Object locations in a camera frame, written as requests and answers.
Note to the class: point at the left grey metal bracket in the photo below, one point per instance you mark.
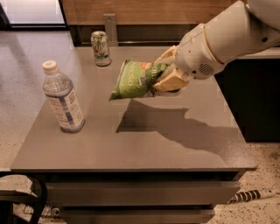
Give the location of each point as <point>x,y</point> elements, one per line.
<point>110,28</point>

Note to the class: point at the clear blue-label plastic bottle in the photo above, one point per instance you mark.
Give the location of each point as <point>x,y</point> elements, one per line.
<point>59,91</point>

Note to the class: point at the green white soda can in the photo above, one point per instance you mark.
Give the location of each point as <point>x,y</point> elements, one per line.
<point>100,44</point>

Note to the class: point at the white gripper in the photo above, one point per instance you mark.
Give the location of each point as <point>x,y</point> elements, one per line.
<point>194,54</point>

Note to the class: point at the green jalapeno chip bag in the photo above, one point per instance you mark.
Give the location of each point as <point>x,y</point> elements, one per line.
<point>135,80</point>

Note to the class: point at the black chair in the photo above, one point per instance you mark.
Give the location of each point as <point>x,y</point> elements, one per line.
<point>9,197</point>

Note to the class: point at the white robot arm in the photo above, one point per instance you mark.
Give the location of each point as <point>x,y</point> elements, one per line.
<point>241,29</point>

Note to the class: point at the grey drawer cabinet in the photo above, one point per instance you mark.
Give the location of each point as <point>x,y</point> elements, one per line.
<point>158,160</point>

